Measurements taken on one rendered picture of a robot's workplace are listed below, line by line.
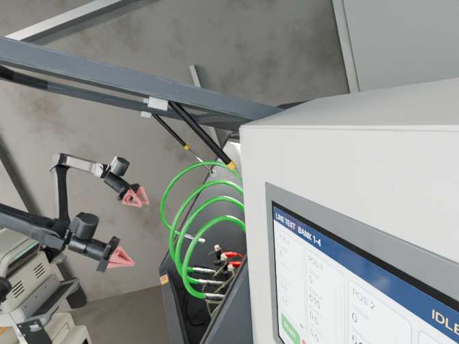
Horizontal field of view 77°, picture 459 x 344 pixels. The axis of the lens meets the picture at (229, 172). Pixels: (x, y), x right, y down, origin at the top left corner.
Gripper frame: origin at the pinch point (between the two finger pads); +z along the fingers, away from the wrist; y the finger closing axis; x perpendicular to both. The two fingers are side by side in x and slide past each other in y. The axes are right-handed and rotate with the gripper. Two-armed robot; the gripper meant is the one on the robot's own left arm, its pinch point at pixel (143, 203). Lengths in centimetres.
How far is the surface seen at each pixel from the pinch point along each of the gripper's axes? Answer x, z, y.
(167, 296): 25.2, 29.0, -3.6
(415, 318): -48, 61, -71
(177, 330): 18.8, 40.6, -20.0
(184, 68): -51, -80, 125
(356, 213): -53, 53, -65
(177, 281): 33.3, 25.9, 17.8
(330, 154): -57, 47, -62
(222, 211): -4.7, 25.1, 29.6
